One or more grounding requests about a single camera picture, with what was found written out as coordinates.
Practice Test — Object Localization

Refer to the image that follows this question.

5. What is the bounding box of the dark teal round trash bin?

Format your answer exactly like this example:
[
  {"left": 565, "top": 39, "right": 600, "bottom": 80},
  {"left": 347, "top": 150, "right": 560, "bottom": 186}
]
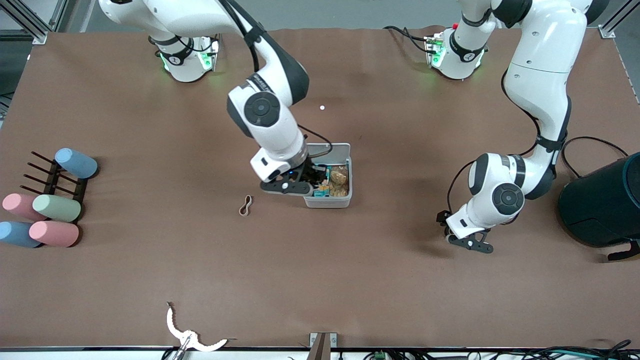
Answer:
[{"left": 558, "top": 152, "right": 640, "bottom": 248}]

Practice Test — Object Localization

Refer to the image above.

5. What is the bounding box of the black bin foot pedal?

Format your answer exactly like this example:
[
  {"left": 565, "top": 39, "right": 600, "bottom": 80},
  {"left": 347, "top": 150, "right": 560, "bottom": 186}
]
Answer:
[{"left": 607, "top": 240, "right": 640, "bottom": 262}]

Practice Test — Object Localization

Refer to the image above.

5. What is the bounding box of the teal and orange package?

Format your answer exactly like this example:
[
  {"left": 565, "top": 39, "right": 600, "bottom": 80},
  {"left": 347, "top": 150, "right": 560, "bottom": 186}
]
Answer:
[{"left": 314, "top": 169, "right": 332, "bottom": 197}]

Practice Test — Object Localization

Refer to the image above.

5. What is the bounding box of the light grey plastic container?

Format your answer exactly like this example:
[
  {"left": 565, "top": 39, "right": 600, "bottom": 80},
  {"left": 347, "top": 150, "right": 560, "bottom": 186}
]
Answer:
[{"left": 304, "top": 143, "right": 352, "bottom": 209}]

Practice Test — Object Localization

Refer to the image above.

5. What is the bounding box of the brown snack bag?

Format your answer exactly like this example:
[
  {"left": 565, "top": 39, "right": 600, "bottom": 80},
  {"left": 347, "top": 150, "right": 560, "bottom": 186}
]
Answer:
[{"left": 329, "top": 166, "right": 350, "bottom": 197}]

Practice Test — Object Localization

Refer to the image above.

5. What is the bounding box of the brown table cover sheet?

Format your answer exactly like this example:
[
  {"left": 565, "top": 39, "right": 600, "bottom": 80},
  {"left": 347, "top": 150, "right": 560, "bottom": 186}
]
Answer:
[{"left": 0, "top": 27, "right": 640, "bottom": 349}]

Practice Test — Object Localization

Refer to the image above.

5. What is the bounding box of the white curved plastic strip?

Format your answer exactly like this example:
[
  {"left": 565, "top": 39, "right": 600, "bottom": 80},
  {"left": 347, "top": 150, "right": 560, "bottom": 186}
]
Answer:
[{"left": 166, "top": 302, "right": 229, "bottom": 352}]

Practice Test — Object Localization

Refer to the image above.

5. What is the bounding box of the blue plastic cup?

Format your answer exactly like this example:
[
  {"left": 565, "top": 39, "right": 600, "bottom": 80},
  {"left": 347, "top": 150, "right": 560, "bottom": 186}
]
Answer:
[
  {"left": 0, "top": 221, "right": 43, "bottom": 249},
  {"left": 54, "top": 148, "right": 99, "bottom": 180}
]

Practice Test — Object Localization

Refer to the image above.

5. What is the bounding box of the green plastic cup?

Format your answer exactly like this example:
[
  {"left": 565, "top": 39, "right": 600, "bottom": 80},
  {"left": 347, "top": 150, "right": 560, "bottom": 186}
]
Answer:
[{"left": 32, "top": 194, "right": 82, "bottom": 223}]

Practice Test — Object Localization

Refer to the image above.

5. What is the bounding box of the black peg cup rack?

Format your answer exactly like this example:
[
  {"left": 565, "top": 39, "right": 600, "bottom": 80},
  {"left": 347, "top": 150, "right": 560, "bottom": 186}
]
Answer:
[{"left": 20, "top": 151, "right": 89, "bottom": 222}]

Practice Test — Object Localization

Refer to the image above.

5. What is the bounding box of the pink plastic cup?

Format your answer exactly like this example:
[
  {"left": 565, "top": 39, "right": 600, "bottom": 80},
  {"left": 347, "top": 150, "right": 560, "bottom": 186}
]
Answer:
[
  {"left": 28, "top": 220, "right": 80, "bottom": 248},
  {"left": 2, "top": 193, "right": 48, "bottom": 222}
]

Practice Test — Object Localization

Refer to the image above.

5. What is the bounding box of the black cable bundle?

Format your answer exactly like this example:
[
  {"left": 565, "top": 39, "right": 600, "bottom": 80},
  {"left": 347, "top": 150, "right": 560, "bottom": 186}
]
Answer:
[{"left": 465, "top": 340, "right": 640, "bottom": 360}]

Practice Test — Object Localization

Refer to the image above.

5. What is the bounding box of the thin black bin cable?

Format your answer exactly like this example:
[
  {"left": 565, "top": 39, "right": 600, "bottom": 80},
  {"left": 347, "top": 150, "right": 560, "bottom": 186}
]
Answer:
[{"left": 561, "top": 136, "right": 629, "bottom": 179}]

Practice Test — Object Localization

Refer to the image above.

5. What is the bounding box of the metal table edge bracket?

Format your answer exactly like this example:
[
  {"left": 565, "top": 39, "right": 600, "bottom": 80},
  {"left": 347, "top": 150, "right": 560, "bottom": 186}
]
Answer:
[{"left": 309, "top": 332, "right": 338, "bottom": 360}]

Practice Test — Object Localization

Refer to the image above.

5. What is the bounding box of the black arm base cable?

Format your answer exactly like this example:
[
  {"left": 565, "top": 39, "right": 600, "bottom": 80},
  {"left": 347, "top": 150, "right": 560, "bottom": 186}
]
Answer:
[{"left": 383, "top": 25, "right": 434, "bottom": 54}]

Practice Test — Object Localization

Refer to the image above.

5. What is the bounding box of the aluminium frame rail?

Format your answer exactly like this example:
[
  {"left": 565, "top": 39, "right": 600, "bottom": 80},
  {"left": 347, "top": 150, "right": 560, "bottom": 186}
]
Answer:
[
  {"left": 597, "top": 0, "right": 640, "bottom": 40},
  {"left": 0, "top": 0, "right": 49, "bottom": 45}
]

